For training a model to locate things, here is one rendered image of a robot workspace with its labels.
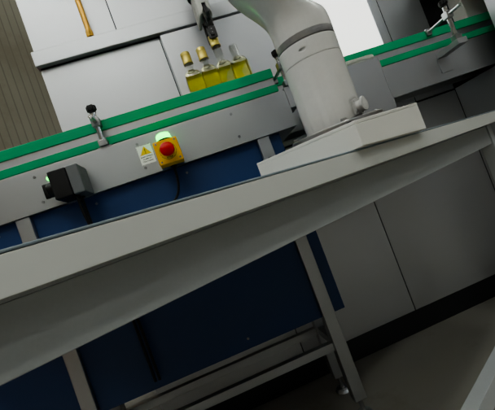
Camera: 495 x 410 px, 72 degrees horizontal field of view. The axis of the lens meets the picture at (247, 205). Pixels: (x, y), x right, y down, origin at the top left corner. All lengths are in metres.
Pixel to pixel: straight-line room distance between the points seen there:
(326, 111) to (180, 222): 0.43
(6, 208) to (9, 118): 3.13
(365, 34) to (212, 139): 0.90
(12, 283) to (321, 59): 0.60
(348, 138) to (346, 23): 1.14
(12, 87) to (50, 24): 2.80
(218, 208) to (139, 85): 1.15
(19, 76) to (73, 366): 3.71
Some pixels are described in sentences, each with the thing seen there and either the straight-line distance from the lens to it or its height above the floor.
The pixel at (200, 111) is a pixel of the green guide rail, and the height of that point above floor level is 1.07.
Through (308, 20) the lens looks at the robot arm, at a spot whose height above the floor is 1.01.
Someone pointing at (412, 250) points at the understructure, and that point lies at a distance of 1.61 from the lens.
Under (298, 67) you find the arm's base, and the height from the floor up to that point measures 0.94.
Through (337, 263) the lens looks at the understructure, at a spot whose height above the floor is 0.40.
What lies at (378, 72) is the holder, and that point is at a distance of 1.08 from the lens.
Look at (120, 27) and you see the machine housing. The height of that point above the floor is 1.58.
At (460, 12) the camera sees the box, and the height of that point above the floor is 1.22.
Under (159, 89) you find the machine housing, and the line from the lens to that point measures 1.47.
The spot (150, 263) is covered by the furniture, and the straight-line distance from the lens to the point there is 0.38.
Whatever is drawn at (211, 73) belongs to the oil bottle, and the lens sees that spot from 1.30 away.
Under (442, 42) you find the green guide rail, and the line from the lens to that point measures 1.64.
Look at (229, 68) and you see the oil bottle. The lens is 1.31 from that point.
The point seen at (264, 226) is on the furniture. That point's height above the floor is 0.69.
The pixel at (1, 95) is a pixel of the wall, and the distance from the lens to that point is 4.38.
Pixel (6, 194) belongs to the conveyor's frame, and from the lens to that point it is 1.18.
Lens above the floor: 0.71
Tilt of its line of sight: 2 degrees up
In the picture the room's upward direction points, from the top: 20 degrees counter-clockwise
